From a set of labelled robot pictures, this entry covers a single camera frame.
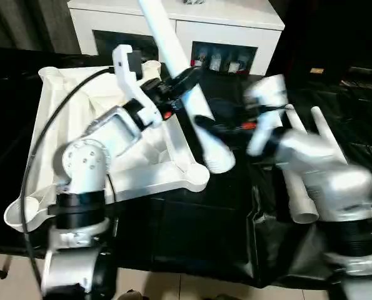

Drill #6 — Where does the white plastic table leg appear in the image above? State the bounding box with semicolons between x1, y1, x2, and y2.
285;111;308;134
310;106;349;163
137;0;236;174
282;168;319;224

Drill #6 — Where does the white plastic table top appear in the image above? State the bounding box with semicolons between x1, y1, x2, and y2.
3;59;210;234

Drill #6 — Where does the white bottle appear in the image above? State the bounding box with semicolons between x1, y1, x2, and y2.
210;51;223;69

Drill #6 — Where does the white cabinet with glass doors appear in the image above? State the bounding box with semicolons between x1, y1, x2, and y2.
67;0;285;76

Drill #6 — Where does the black plastic mat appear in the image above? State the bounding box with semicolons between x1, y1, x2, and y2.
0;46;372;288

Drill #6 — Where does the grey curtain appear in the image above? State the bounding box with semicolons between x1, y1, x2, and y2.
0;0;82;54

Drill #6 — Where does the black right camera cable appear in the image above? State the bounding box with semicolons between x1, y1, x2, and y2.
257;104;294;113

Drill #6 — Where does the black camera cable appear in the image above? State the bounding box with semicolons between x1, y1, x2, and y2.
257;104;294;113
19;66;115;300

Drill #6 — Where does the black left camera cable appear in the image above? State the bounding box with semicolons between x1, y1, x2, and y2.
19;66;115;300

